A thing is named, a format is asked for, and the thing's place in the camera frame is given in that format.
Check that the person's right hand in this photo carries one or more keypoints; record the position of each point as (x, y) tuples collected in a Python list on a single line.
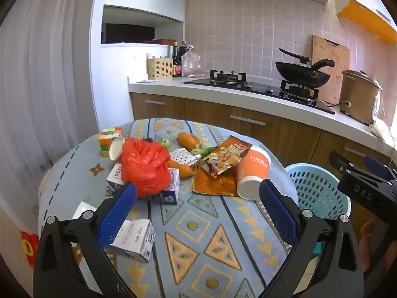
[(367, 242)]

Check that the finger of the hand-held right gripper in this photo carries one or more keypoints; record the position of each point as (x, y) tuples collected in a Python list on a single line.
[(339, 160), (377, 163)]

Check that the wooden kitchen cabinet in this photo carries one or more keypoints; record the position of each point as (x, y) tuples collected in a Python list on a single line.
[(201, 111)]

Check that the white paper cup red print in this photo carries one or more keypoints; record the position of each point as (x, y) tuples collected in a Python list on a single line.
[(116, 149)]

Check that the woven wicker basket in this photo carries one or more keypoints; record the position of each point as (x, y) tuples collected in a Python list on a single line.
[(159, 68)]

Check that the white curtain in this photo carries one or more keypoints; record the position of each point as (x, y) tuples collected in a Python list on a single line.
[(46, 68)]

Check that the light blue plastic basket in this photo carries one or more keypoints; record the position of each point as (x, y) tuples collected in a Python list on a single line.
[(316, 189)]

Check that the orange wall cabinet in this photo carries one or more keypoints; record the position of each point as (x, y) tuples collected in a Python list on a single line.
[(366, 18)]

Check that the dark glass bottle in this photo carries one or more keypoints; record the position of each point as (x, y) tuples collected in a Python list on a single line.
[(185, 49)]

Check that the blue patterned tablecloth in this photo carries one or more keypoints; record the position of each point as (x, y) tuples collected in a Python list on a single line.
[(198, 223)]

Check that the white paper sheet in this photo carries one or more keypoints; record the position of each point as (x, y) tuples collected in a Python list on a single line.
[(147, 81)]

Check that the colourful puzzle cube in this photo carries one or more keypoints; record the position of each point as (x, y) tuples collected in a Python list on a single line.
[(107, 136)]

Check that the red plastic bag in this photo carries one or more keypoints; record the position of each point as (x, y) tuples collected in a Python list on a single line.
[(145, 167)]

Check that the orange paper cup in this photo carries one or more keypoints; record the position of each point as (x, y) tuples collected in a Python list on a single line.
[(252, 170)]

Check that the white dotted chair cover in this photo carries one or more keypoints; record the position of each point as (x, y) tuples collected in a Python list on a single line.
[(183, 156)]

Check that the brown rice cooker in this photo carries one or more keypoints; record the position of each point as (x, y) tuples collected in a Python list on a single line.
[(356, 99)]

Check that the orange panda snack packet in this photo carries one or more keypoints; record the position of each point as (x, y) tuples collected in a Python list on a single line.
[(226, 155), (214, 186)]

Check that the dark soy sauce bottle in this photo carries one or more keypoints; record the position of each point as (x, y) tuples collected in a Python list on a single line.
[(176, 65)]

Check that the black gas stove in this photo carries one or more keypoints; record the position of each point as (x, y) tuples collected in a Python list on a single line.
[(248, 87)]

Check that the black frying pan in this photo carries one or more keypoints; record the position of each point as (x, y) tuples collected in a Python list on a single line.
[(297, 73)]

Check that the red and yellow toy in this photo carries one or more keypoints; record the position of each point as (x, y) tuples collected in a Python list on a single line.
[(29, 248)]

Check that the white milk carton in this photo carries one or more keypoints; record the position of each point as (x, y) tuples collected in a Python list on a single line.
[(136, 239), (114, 177), (81, 209), (170, 187)]

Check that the wooden cutting board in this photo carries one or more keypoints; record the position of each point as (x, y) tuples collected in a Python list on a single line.
[(336, 77)]

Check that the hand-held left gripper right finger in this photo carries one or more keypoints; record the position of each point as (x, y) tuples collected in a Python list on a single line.
[(277, 209)]

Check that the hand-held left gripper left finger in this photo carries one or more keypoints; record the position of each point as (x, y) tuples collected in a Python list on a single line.
[(118, 214)]

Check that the clear plastic bag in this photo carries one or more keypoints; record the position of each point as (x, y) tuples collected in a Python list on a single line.
[(192, 65)]

